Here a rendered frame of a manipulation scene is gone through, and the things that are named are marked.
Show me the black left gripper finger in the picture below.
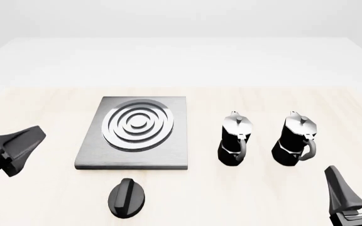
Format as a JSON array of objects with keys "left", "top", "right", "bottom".
[{"left": 0, "top": 125, "right": 47, "bottom": 178}]

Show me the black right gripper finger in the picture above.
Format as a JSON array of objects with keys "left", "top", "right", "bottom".
[{"left": 324, "top": 164, "right": 362, "bottom": 217}]

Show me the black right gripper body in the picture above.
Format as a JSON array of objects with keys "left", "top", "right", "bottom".
[{"left": 328, "top": 209, "right": 362, "bottom": 226}]

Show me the black and silver moka pot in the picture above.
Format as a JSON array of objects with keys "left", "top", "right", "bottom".
[
  {"left": 217, "top": 110, "right": 254, "bottom": 167},
  {"left": 271, "top": 110, "right": 318, "bottom": 167}
]

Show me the flat black stove plate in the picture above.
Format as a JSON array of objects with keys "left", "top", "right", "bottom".
[{"left": 74, "top": 95, "right": 189, "bottom": 171}]

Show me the round black stove knob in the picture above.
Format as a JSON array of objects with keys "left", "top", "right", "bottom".
[{"left": 107, "top": 178, "right": 146, "bottom": 219}]

